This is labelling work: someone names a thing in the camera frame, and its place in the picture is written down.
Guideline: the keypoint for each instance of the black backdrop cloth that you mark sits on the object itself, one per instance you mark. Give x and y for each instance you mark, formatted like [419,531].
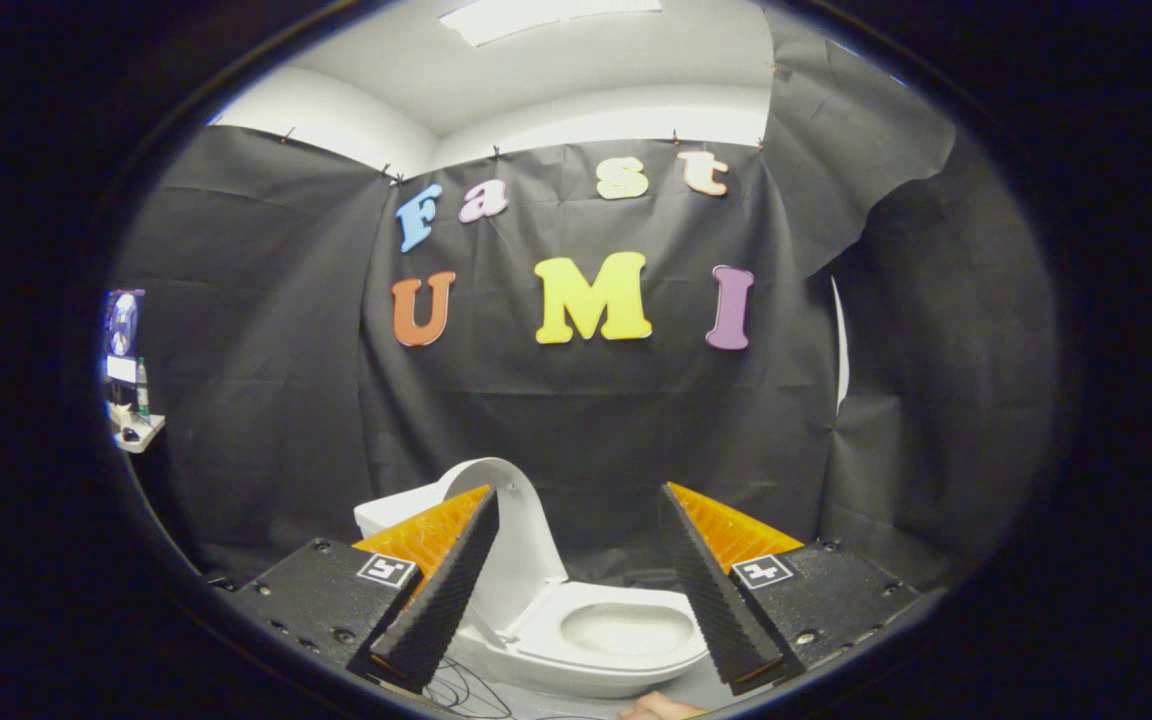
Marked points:
[596,420]

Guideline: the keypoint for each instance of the white toilet lid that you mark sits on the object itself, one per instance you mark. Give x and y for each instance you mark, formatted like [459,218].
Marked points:
[526,545]

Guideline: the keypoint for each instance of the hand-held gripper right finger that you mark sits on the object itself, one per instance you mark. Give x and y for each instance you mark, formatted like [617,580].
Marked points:
[706,590]

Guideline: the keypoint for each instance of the white wall shelf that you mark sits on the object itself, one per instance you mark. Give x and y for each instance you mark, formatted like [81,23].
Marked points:
[141,435]

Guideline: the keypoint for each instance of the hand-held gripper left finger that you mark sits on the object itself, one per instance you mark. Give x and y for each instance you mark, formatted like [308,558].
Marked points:
[441,590]

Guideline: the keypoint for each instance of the green bottle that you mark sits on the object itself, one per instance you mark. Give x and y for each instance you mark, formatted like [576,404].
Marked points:
[143,390]

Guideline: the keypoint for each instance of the white toilet bowl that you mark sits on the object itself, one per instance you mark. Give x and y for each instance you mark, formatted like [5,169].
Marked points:
[586,685]

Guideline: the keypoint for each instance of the white toilet tank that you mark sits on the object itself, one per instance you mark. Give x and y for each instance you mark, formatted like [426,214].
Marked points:
[386,515]

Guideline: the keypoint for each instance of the white toilet seat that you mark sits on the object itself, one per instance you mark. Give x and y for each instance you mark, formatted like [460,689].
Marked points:
[626,593]

